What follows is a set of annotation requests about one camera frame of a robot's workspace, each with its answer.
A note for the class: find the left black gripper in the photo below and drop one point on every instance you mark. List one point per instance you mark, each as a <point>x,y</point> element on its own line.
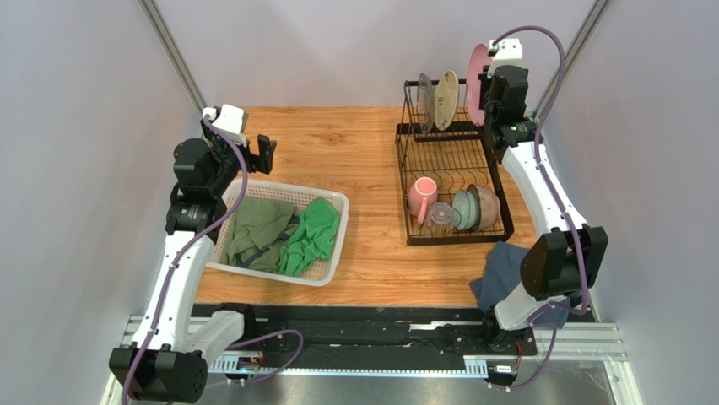
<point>262,160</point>

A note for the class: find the cream patterned plate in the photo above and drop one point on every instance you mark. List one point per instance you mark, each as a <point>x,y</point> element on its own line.
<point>446,100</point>

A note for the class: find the pink plate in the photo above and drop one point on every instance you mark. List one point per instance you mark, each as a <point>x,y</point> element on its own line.
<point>478,60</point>

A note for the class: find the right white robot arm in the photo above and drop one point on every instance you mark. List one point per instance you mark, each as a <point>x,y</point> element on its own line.
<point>566,258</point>

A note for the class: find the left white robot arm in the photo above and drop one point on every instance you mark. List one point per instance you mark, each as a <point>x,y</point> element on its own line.
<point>164,361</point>

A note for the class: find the olive green cloth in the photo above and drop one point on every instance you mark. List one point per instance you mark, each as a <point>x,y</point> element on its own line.
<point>257,232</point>

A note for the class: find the white plastic basket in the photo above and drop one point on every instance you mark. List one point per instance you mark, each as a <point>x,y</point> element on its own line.
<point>322,271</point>

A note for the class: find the bright green cloth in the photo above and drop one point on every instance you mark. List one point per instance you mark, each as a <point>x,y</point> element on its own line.
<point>314,238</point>

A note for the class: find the pink mug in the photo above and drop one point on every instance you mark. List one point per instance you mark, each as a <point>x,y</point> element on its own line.
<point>421,196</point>

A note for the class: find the clear glass plate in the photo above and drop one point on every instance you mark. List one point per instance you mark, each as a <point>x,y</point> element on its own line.
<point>426,103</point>

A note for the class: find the clear glass cup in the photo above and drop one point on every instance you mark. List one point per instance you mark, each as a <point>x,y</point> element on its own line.
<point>439,221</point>

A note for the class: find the light green bowl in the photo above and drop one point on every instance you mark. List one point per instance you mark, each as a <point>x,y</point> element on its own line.
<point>466,208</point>

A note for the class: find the brown speckled bowl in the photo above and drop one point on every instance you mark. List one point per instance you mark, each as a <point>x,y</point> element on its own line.
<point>489,207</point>

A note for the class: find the dark blue cloth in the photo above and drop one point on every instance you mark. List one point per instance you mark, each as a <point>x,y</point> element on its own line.
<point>502,275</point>

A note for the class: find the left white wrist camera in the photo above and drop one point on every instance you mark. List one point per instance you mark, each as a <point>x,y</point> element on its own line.
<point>229,120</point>

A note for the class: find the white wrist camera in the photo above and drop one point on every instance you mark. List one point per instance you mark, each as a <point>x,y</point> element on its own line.
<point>506,52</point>
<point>229,120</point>

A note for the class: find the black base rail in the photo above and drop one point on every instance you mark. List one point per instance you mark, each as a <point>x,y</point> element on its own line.
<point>375,339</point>

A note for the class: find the black wire dish rack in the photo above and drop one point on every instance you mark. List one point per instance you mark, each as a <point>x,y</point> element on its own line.
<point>455,159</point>

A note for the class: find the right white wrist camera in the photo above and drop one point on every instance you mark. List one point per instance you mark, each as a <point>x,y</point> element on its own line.
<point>506,52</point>

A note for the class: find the aluminium frame rail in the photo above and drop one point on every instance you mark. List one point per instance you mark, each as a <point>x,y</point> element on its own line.
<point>577,342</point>

